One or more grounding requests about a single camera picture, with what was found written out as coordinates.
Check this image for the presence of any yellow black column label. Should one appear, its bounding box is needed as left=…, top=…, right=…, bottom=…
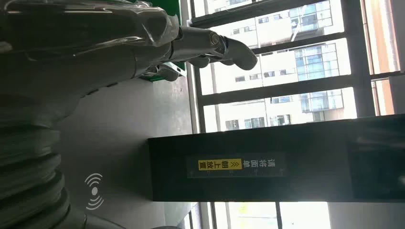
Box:
left=186, top=153, right=287, bottom=178

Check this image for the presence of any black window frame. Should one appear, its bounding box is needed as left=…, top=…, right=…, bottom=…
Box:
left=180, top=0, right=405, bottom=229

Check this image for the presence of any green plastic crate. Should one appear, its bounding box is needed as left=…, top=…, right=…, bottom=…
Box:
left=126, top=0, right=188, bottom=83

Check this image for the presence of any building outside window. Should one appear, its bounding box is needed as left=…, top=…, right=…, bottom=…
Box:
left=193, top=0, right=358, bottom=132

